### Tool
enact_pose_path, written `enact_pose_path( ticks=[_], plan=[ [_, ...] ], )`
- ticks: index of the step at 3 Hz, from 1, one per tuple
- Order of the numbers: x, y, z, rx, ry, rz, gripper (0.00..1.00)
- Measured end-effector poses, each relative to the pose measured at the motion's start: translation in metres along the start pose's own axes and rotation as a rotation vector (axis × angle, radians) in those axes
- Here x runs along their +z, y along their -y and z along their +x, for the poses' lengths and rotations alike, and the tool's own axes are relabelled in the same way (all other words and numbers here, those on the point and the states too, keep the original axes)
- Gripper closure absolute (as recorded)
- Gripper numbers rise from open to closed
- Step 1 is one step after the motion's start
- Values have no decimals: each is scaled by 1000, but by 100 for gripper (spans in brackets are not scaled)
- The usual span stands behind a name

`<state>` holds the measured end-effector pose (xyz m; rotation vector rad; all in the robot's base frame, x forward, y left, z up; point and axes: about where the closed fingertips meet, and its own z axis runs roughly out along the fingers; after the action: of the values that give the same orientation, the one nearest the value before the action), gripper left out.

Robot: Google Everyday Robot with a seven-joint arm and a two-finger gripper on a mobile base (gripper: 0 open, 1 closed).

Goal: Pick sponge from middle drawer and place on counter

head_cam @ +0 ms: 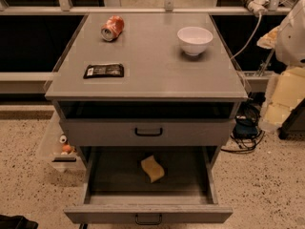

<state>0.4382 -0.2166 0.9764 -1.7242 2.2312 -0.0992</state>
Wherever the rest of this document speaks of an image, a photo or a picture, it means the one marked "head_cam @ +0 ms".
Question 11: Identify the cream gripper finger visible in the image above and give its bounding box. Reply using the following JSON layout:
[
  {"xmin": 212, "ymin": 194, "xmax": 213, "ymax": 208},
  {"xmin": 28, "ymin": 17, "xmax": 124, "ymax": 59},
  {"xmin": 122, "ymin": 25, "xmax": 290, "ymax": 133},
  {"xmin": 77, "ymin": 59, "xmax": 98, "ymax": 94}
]
[{"xmin": 256, "ymin": 27, "xmax": 278, "ymax": 50}]

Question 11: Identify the yellow sponge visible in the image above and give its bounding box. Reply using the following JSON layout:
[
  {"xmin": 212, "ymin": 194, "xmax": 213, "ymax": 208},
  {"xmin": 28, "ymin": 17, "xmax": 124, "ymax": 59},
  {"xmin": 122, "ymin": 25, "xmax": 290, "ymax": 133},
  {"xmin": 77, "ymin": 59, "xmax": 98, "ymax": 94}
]
[{"xmin": 141, "ymin": 156, "xmax": 165, "ymax": 183}]

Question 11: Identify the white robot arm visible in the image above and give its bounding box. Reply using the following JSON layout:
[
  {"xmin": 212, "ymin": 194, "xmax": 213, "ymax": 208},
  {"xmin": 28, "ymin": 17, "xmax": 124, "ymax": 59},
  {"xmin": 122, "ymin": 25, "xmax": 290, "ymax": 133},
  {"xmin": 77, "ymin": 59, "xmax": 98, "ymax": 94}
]
[{"xmin": 256, "ymin": 0, "xmax": 305, "ymax": 67}]

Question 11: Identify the grey drawer cabinet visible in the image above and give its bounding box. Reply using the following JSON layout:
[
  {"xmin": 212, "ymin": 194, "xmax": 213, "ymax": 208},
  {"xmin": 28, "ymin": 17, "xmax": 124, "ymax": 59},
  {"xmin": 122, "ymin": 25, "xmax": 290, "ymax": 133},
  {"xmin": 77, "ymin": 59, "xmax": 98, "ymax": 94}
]
[{"xmin": 46, "ymin": 13, "xmax": 247, "ymax": 161}]

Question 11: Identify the closed grey top drawer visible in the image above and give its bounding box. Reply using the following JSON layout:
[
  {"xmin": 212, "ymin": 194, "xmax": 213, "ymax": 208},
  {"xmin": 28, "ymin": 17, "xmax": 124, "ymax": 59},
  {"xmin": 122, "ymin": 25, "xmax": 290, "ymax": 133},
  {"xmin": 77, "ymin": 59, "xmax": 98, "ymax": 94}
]
[{"xmin": 60, "ymin": 119, "xmax": 235, "ymax": 146}]

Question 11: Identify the open grey middle drawer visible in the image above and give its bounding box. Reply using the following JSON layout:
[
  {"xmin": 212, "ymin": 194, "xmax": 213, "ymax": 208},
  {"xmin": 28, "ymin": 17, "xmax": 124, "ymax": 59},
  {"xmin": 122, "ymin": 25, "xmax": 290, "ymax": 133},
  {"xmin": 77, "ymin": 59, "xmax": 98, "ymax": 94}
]
[{"xmin": 65, "ymin": 147, "xmax": 233, "ymax": 225}]

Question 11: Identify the metal diagonal rod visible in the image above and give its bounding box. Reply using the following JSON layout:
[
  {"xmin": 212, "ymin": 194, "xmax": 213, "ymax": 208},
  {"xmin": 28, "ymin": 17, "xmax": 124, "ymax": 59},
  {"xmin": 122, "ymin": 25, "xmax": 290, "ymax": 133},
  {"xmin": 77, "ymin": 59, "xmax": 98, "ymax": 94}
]
[{"xmin": 255, "ymin": 49, "xmax": 275, "ymax": 77}]

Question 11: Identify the white power strip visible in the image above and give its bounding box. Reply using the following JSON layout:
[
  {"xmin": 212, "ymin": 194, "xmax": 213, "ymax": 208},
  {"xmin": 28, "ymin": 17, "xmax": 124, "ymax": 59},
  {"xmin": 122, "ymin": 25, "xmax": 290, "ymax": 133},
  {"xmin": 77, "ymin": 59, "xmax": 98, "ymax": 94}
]
[{"xmin": 240, "ymin": 0, "xmax": 267, "ymax": 17}]

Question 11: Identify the white ceramic bowl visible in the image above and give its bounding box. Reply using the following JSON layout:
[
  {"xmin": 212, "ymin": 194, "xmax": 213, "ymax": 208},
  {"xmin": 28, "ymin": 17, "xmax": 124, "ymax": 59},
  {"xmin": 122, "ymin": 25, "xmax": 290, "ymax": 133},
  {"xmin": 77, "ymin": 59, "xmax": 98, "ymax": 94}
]
[{"xmin": 177, "ymin": 27, "xmax": 214, "ymax": 56}]

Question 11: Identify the dark cabinet at right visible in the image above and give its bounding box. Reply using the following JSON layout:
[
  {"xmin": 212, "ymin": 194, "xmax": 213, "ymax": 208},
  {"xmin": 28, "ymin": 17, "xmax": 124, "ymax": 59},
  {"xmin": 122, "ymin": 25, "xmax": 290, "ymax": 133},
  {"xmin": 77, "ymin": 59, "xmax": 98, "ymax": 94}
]
[{"xmin": 278, "ymin": 98, "xmax": 305, "ymax": 139}]

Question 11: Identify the crushed orange soda can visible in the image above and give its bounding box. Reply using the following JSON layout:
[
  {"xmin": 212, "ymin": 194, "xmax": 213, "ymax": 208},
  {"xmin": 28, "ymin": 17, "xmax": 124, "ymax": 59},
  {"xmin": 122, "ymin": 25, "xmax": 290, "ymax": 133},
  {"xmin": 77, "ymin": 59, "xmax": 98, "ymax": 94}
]
[{"xmin": 101, "ymin": 15, "xmax": 125, "ymax": 42}]

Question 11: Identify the black snack packet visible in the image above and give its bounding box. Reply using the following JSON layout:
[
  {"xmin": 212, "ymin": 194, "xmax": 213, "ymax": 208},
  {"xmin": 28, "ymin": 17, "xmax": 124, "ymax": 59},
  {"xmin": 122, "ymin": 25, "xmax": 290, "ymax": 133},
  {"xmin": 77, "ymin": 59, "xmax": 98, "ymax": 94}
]
[{"xmin": 83, "ymin": 63, "xmax": 124, "ymax": 79}]

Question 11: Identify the clear plastic storage bin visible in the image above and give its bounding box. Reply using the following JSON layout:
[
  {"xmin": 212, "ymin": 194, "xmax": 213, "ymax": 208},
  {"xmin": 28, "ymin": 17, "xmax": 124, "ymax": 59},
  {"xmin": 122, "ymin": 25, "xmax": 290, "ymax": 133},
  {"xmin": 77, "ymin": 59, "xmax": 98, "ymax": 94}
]
[{"xmin": 36, "ymin": 113, "xmax": 86, "ymax": 172}]

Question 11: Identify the black bag corner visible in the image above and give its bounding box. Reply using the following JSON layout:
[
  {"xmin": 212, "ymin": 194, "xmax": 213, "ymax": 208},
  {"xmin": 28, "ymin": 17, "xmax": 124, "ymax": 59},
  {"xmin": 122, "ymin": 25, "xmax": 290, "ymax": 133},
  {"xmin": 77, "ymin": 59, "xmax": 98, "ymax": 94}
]
[{"xmin": 0, "ymin": 215, "xmax": 38, "ymax": 229}]

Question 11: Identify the white power cable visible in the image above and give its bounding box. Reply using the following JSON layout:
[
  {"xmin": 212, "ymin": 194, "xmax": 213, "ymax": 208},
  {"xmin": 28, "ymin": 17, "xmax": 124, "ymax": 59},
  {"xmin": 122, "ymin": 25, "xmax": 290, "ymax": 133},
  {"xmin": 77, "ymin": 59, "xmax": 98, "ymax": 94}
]
[{"xmin": 230, "ymin": 10, "xmax": 263, "ymax": 61}]

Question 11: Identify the black cable bundle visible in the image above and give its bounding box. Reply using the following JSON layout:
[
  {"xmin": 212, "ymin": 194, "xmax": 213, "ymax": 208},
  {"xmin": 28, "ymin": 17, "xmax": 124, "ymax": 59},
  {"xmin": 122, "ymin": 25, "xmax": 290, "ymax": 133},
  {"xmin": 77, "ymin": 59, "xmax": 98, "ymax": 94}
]
[{"xmin": 220, "ymin": 101, "xmax": 267, "ymax": 155}]

